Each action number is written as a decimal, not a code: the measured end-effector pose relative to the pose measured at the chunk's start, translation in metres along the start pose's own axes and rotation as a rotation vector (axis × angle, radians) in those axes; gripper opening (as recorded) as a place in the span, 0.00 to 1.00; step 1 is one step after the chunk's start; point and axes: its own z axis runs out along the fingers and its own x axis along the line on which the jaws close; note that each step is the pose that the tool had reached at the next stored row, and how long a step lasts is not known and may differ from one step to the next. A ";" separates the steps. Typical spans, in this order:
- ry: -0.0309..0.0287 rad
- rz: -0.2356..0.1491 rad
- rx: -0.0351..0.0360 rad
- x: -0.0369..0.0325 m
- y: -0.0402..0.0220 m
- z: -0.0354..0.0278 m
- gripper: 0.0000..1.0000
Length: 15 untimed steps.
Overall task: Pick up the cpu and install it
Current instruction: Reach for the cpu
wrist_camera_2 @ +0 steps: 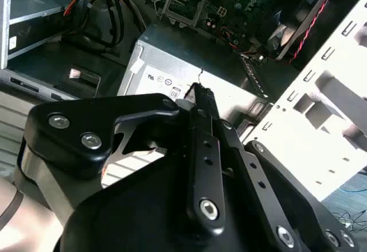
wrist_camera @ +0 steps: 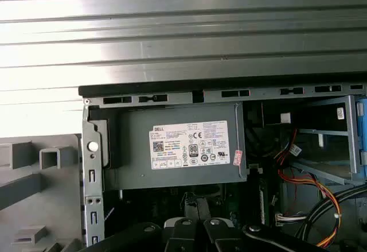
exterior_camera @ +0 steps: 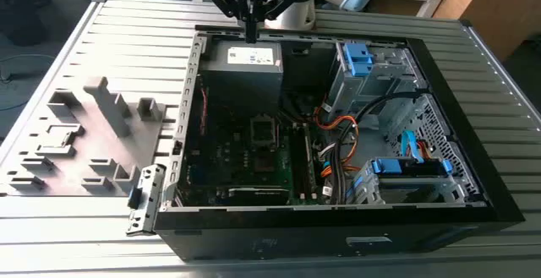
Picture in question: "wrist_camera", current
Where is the grey ribbon wire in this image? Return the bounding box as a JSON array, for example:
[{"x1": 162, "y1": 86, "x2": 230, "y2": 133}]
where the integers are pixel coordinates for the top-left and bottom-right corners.
[{"x1": 274, "y1": 212, "x2": 309, "y2": 227}]

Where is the grey metal drive cage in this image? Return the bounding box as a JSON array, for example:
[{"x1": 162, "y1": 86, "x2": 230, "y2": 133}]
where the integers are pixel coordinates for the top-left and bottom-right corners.
[{"x1": 289, "y1": 93, "x2": 367, "y2": 188}]

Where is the orange yellow wire bundle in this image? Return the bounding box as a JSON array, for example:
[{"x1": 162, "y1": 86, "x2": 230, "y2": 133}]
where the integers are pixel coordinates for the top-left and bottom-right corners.
[{"x1": 272, "y1": 127, "x2": 345, "y2": 249}]

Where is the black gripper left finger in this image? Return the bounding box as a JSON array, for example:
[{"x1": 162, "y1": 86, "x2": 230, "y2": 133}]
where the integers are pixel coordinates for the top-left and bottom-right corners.
[{"x1": 85, "y1": 191, "x2": 199, "y2": 252}]

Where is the grey power supply unit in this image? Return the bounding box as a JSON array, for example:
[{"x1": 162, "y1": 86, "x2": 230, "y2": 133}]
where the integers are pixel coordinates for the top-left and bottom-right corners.
[{"x1": 87, "y1": 102, "x2": 248, "y2": 191}]

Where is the blue plastic bay latch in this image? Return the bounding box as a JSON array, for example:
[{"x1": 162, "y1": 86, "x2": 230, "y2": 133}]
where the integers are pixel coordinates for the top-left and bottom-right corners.
[{"x1": 354, "y1": 102, "x2": 367, "y2": 178}]

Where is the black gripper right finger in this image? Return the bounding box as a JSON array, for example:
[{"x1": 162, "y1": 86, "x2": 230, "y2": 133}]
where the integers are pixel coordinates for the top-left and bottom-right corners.
[{"x1": 198, "y1": 196, "x2": 359, "y2": 252}]

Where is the black PC case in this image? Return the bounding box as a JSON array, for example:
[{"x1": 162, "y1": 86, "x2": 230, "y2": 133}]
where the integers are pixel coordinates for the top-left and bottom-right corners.
[{"x1": 77, "y1": 83, "x2": 367, "y2": 252}]

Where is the grey parts rack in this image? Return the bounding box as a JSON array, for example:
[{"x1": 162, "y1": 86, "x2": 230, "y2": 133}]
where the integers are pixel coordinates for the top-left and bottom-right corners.
[{"x1": 0, "y1": 133, "x2": 85, "y2": 252}]

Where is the thick black cable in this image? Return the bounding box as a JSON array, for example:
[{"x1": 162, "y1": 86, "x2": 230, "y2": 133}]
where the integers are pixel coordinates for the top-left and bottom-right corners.
[
  {"x1": 295, "y1": 187, "x2": 367, "y2": 244},
  {"x1": 299, "y1": 194, "x2": 367, "y2": 252}
]

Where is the green RAM stick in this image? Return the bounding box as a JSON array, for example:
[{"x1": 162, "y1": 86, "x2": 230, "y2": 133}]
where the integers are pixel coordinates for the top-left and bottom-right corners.
[{"x1": 257, "y1": 176, "x2": 271, "y2": 226}]

